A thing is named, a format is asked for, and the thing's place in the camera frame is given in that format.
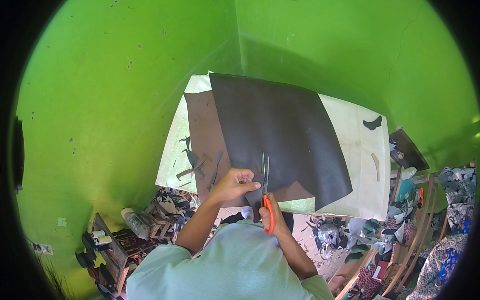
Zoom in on black leather sheet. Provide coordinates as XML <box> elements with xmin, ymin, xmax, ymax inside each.
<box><xmin>208</xmin><ymin>73</ymin><xmax>353</xmax><ymax>224</ymax></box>

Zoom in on brown leather sheet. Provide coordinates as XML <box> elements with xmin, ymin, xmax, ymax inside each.
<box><xmin>183</xmin><ymin>90</ymin><xmax>316</xmax><ymax>209</ymax></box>

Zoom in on black curved leather piece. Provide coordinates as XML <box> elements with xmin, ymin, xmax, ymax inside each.
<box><xmin>362</xmin><ymin>115</ymin><xmax>383</xmax><ymax>131</ymax></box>

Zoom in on orange handled scissors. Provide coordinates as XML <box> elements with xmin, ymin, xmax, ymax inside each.
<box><xmin>261</xmin><ymin>151</ymin><xmax>275</xmax><ymax>235</ymax></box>

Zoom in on heap of patterned fabrics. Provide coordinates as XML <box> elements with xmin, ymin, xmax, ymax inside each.
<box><xmin>352</xmin><ymin>165</ymin><xmax>478</xmax><ymax>300</ymax></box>

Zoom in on person's left hand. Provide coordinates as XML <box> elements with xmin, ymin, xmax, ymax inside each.
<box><xmin>210</xmin><ymin>168</ymin><xmax>262</xmax><ymax>205</ymax></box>

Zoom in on dark wall fixture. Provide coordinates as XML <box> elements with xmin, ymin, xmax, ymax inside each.
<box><xmin>12</xmin><ymin>116</ymin><xmax>25</xmax><ymax>194</ymax></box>

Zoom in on dark wooden shelf rack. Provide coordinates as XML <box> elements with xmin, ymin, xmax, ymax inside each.
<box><xmin>74</xmin><ymin>212</ymin><xmax>177</xmax><ymax>300</ymax></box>

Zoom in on clear plastic bottle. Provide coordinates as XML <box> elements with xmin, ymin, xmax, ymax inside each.
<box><xmin>120</xmin><ymin>208</ymin><xmax>151</xmax><ymax>240</ymax></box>

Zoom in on small dark wooden table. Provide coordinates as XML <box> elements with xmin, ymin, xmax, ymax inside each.
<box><xmin>389</xmin><ymin>128</ymin><xmax>431</xmax><ymax>173</ymax></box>

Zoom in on person's body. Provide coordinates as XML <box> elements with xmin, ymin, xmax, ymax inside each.
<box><xmin>126</xmin><ymin>219</ymin><xmax>334</xmax><ymax>300</ymax></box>

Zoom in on tan leather strip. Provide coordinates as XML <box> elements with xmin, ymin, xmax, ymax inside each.
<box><xmin>371</xmin><ymin>152</ymin><xmax>381</xmax><ymax>183</ymax></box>

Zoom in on person's right hand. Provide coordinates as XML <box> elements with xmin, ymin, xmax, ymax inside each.
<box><xmin>258</xmin><ymin>193</ymin><xmax>292</xmax><ymax>238</ymax></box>

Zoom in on wooden stool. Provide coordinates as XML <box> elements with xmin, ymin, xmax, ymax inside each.
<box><xmin>144</xmin><ymin>200</ymin><xmax>178</xmax><ymax>241</ymax></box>

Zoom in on white wall socket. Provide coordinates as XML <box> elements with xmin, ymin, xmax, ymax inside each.
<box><xmin>32</xmin><ymin>242</ymin><xmax>54</xmax><ymax>256</ymax></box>

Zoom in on scattered dark leather offcuts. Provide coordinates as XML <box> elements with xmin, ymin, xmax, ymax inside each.
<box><xmin>172</xmin><ymin>135</ymin><xmax>224</xmax><ymax>192</ymax></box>

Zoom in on cream table cover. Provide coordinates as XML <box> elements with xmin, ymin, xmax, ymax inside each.
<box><xmin>155</xmin><ymin>71</ymin><xmax>392</xmax><ymax>222</ymax></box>

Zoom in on heap of floor scraps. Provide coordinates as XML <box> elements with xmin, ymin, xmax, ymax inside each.
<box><xmin>299</xmin><ymin>214</ymin><xmax>377</xmax><ymax>271</ymax></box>

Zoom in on wooden chair frame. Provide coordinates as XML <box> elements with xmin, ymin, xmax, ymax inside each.
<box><xmin>334</xmin><ymin>173</ymin><xmax>452</xmax><ymax>300</ymax></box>

